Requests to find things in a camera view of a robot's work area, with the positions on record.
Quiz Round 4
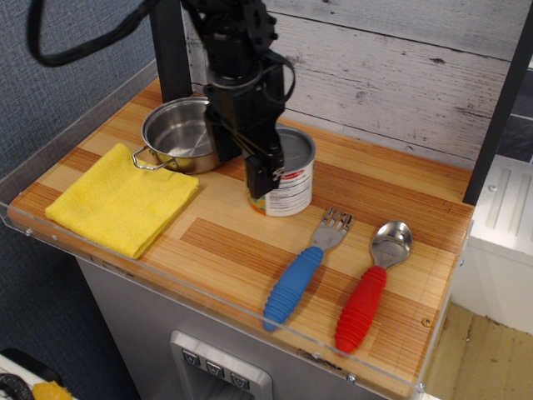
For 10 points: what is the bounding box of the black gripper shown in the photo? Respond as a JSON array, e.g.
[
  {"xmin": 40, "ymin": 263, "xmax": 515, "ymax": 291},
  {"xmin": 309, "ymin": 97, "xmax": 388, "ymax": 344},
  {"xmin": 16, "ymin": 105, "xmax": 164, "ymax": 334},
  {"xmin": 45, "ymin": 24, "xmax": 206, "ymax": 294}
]
[{"xmin": 204, "ymin": 64, "xmax": 287, "ymax": 198}]

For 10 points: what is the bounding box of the toy food can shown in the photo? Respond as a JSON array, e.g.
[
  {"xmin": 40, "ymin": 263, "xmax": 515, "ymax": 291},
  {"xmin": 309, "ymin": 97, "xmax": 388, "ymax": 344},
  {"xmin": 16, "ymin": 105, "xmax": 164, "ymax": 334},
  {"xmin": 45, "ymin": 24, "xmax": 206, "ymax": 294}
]
[{"xmin": 248, "ymin": 124, "xmax": 316, "ymax": 218}]

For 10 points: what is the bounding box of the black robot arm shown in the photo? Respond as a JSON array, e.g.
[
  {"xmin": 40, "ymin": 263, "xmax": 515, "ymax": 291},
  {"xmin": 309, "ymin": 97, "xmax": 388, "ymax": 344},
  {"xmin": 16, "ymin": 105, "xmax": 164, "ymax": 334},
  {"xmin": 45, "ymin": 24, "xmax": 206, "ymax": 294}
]
[{"xmin": 182, "ymin": 1, "xmax": 294, "ymax": 198}]

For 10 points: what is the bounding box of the small steel pot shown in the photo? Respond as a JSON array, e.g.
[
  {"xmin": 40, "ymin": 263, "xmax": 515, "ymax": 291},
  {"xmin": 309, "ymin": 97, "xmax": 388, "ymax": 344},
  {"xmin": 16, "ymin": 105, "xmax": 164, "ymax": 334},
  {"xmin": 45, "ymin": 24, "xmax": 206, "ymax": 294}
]
[{"xmin": 132, "ymin": 97, "xmax": 220, "ymax": 174}]

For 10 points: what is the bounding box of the yellow folded cloth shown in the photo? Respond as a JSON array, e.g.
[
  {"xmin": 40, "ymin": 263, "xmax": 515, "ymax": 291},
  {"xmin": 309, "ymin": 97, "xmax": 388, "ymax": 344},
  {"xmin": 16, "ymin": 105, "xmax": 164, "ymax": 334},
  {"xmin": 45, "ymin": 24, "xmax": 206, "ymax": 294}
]
[{"xmin": 45, "ymin": 143, "xmax": 200, "ymax": 259}]

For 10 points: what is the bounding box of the grey toy fridge cabinet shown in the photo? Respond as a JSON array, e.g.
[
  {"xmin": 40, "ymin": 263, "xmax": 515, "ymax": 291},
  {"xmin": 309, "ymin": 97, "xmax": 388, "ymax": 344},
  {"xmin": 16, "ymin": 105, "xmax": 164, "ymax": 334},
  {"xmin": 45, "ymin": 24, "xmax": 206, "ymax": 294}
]
[{"xmin": 78, "ymin": 259, "xmax": 380, "ymax": 399}]

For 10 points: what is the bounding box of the silver dispenser button panel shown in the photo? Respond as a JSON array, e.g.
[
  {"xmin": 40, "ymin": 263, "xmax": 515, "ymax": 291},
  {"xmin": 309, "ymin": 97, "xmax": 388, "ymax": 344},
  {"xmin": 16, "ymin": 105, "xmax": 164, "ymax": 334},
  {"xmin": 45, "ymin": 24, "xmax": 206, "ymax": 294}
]
[{"xmin": 170, "ymin": 330, "xmax": 273, "ymax": 399}]

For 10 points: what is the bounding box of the clear acrylic table guard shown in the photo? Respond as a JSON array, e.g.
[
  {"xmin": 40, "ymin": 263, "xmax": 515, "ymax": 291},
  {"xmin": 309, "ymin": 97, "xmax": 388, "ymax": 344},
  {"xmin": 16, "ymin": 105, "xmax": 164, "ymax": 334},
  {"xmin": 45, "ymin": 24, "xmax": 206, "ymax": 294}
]
[{"xmin": 1, "ymin": 64, "xmax": 473, "ymax": 399}]

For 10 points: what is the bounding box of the white plastic unit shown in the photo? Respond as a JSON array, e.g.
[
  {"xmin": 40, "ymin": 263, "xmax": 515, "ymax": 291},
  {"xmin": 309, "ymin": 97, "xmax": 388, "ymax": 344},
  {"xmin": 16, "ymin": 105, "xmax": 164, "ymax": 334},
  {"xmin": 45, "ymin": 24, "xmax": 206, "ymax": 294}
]
[{"xmin": 451, "ymin": 155, "xmax": 532, "ymax": 333}]

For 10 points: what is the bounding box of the orange yellow object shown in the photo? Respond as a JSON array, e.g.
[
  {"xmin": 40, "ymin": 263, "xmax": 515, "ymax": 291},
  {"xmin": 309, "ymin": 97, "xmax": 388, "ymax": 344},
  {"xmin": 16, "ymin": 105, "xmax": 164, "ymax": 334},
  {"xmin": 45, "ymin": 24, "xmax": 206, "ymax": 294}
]
[{"xmin": 32, "ymin": 381, "xmax": 74, "ymax": 400}]

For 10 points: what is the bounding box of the white black device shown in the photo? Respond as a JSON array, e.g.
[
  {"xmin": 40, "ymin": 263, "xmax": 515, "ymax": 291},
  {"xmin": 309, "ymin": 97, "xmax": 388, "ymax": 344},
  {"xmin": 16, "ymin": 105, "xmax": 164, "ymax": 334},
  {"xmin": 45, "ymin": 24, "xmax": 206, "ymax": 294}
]
[{"xmin": 1, "ymin": 349, "xmax": 64, "ymax": 399}]

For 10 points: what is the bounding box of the dark left frame post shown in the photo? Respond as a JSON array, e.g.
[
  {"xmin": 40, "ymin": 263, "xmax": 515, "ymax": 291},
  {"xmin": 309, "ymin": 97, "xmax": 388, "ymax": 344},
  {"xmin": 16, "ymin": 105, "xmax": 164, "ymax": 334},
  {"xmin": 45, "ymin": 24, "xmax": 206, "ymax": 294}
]
[{"xmin": 150, "ymin": 0, "xmax": 192, "ymax": 103}]

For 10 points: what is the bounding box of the dark frame post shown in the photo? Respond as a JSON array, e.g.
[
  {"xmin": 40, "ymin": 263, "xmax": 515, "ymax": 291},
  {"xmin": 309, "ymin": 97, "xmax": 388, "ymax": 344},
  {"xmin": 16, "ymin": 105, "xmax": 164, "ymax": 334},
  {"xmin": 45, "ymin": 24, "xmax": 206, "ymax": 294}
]
[
  {"xmin": 463, "ymin": 5, "xmax": 532, "ymax": 206},
  {"xmin": 150, "ymin": 0, "xmax": 192, "ymax": 103}
]

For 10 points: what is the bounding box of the blue handled fork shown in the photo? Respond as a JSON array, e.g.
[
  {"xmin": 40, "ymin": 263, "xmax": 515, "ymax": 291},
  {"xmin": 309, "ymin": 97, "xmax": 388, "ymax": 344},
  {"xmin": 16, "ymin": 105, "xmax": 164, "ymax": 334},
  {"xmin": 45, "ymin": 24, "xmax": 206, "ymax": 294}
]
[{"xmin": 262, "ymin": 208, "xmax": 354, "ymax": 332}]

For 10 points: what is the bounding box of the red handled spoon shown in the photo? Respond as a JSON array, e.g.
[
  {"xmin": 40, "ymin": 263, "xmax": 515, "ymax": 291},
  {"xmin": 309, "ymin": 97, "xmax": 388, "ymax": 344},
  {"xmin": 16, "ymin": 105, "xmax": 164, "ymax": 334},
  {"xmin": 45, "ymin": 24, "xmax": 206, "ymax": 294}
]
[{"xmin": 334, "ymin": 221, "xmax": 413, "ymax": 354}]

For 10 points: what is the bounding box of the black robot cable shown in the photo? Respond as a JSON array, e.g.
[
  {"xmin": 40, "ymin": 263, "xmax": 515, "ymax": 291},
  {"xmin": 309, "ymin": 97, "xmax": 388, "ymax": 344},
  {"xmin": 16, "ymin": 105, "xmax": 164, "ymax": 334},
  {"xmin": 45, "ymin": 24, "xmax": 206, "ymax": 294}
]
[{"xmin": 27, "ymin": 0, "xmax": 162, "ymax": 68}]

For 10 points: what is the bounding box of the dark right frame post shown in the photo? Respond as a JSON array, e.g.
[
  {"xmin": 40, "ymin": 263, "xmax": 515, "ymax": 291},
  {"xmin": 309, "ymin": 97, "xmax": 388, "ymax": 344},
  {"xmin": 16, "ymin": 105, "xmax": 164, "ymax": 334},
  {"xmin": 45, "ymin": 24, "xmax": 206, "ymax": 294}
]
[{"xmin": 463, "ymin": 5, "xmax": 532, "ymax": 206}]

